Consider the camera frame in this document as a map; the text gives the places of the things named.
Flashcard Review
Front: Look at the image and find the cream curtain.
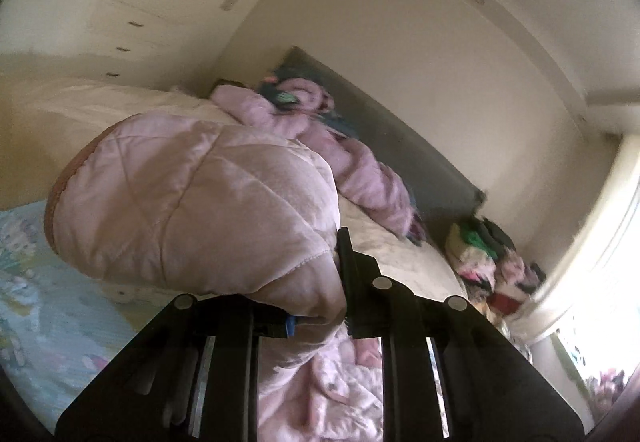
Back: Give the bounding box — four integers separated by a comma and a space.
530, 134, 640, 339

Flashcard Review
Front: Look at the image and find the blue cartoon-print blanket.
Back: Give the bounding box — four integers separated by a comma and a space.
0, 202, 148, 433

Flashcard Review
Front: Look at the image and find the grey padded headboard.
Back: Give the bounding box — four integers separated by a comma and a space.
272, 46, 487, 233

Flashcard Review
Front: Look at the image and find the crumpled pink quilt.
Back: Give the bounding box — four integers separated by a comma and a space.
210, 76, 427, 243

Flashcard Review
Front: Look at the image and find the pink quilted blanket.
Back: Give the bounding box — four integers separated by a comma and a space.
44, 114, 385, 442

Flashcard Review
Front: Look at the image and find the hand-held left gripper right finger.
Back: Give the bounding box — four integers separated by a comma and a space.
336, 227, 586, 442

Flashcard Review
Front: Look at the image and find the bed with beige sheet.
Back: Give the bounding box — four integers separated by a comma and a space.
0, 72, 468, 305

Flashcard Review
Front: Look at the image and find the pile of folded clothes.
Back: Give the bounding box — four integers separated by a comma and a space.
445, 217, 549, 319

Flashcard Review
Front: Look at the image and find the teal pillow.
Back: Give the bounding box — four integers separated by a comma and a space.
260, 74, 302, 111

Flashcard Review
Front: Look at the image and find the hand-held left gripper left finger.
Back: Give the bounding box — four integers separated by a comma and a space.
55, 294, 297, 442

